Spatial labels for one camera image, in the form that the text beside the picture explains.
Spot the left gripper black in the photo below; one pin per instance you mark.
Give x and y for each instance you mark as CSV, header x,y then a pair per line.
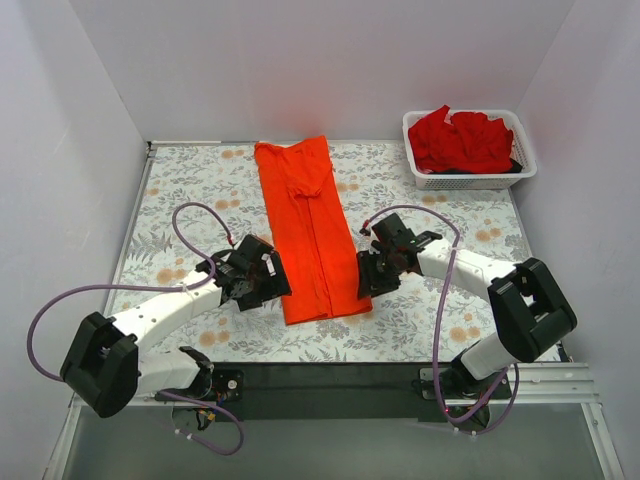
x,y
267,279

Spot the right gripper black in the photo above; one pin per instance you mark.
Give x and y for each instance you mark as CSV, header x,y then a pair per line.
x,y
375,270

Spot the orange t shirt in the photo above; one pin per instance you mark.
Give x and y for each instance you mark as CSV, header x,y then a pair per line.
x,y
310,231

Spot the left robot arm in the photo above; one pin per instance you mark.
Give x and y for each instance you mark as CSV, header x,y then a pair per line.
x,y
110,360

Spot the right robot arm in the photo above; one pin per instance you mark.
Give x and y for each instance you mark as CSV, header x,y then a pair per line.
x,y
531,314

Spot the red shirts pile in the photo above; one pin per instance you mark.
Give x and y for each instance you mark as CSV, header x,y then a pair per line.
x,y
463,140

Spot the white plastic basket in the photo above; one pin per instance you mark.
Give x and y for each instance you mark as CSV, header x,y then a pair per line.
x,y
521,152

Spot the floral table mat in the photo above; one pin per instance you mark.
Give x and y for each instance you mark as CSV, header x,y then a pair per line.
x,y
194,195

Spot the black garment in basket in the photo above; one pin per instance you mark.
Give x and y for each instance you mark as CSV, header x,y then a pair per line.
x,y
515,168

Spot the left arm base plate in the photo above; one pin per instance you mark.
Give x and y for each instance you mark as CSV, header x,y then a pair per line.
x,y
224,385

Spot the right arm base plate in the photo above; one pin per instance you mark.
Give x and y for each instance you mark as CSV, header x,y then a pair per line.
x,y
453,386

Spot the aluminium frame rail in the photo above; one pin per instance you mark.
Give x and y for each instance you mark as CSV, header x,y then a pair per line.
x,y
356,383

